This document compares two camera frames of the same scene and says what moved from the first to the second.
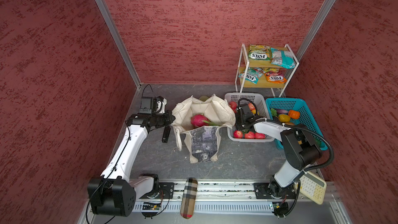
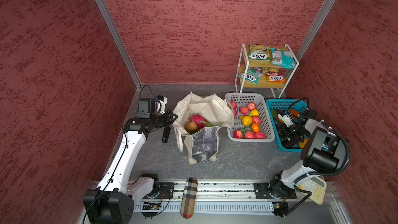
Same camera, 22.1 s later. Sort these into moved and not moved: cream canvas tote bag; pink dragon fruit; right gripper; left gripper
Moved: right gripper
Not moved: cream canvas tote bag; left gripper; pink dragon fruit
